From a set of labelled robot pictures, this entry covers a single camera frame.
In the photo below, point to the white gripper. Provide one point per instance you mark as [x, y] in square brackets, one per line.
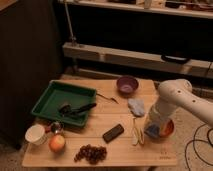
[159, 115]

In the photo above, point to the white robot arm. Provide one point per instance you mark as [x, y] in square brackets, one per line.
[178, 93]

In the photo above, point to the red bowl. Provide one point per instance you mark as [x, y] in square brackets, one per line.
[167, 129]

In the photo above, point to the purple bowl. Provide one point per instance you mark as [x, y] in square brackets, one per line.
[127, 84]

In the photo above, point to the light blue cloth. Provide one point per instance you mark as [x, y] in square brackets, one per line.
[136, 106]

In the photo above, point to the peeled banana skin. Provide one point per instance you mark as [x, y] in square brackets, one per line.
[137, 133]

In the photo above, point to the black rectangular block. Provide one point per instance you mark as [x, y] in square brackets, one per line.
[113, 133]

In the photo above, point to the dark metal spoon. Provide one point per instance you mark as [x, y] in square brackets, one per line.
[108, 98]

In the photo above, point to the wooden shelf unit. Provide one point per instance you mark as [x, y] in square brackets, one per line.
[133, 36]

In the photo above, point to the bunch of dark grapes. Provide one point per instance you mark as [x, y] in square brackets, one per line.
[92, 154]

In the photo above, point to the black dish brush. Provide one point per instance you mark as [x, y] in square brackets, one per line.
[66, 109]

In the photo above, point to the green plastic tray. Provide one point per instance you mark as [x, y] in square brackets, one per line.
[57, 94]

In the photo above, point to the small metal can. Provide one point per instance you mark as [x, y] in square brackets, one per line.
[56, 127]

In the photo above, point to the red yellow apple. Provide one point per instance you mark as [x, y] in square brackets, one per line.
[57, 143]

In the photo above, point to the metal clamp pole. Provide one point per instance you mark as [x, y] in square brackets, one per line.
[72, 36]

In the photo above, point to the white cup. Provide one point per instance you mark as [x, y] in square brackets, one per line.
[36, 134]

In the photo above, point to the black handle on shelf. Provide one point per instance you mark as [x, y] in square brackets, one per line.
[175, 59]

